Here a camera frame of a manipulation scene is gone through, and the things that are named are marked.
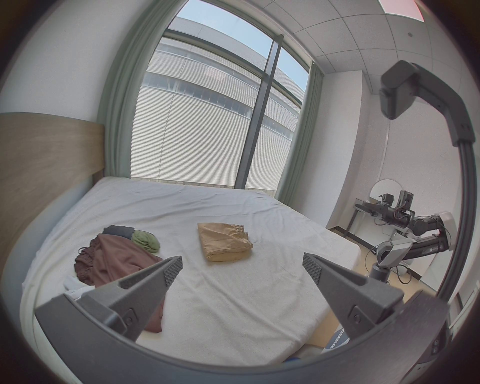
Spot white garment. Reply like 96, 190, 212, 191
62, 275, 95, 301

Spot green garment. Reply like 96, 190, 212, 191
131, 229, 161, 254

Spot tan shorts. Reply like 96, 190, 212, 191
197, 222, 254, 263

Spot bed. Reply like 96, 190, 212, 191
0, 111, 361, 367

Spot grey dressing table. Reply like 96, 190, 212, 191
348, 198, 380, 239

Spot window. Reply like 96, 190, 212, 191
128, 16, 307, 191

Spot black garment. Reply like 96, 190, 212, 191
101, 224, 136, 241

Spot ceiling light panel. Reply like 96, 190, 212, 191
377, 0, 427, 23

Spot brown shorts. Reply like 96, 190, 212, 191
73, 234, 166, 334

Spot grey-green curtain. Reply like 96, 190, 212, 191
275, 61, 326, 206
97, 0, 189, 179

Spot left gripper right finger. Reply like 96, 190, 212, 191
302, 252, 405, 343

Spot round mirror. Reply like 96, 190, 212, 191
369, 179, 402, 205

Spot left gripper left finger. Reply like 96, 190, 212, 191
78, 256, 185, 341

